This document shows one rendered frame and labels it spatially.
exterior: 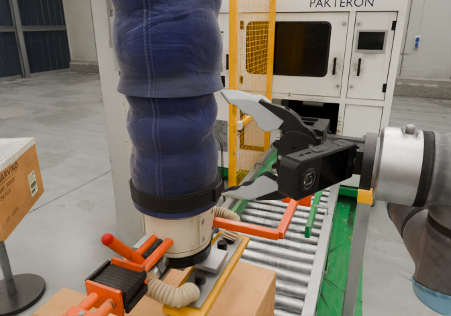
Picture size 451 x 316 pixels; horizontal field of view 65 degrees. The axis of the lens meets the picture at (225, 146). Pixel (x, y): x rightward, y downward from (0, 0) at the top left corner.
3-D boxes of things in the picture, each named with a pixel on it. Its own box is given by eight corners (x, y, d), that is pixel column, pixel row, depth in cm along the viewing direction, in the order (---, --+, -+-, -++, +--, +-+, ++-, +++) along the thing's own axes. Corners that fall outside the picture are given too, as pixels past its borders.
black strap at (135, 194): (162, 168, 103) (161, 155, 102) (235, 180, 95) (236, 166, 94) (111, 202, 84) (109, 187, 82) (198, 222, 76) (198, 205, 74)
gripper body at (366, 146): (284, 162, 53) (370, 174, 49) (268, 184, 46) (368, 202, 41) (288, 113, 51) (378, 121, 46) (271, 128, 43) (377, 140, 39)
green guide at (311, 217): (330, 149, 346) (331, 141, 343) (341, 151, 342) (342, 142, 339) (304, 237, 205) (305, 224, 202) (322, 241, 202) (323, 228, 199)
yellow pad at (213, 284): (219, 235, 110) (219, 221, 109) (249, 241, 107) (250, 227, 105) (162, 313, 81) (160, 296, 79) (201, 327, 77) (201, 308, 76)
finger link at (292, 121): (248, 116, 47) (298, 159, 46) (243, 119, 45) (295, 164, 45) (270, 88, 45) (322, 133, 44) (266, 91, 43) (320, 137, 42)
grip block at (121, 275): (113, 278, 77) (109, 255, 75) (150, 289, 74) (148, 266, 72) (85, 304, 70) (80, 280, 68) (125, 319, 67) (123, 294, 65)
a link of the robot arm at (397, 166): (411, 219, 39) (428, 137, 36) (364, 211, 41) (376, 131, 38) (407, 187, 47) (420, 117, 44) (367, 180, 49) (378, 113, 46)
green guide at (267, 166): (276, 143, 364) (277, 135, 361) (286, 145, 360) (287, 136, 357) (219, 220, 223) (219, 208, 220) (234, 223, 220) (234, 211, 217)
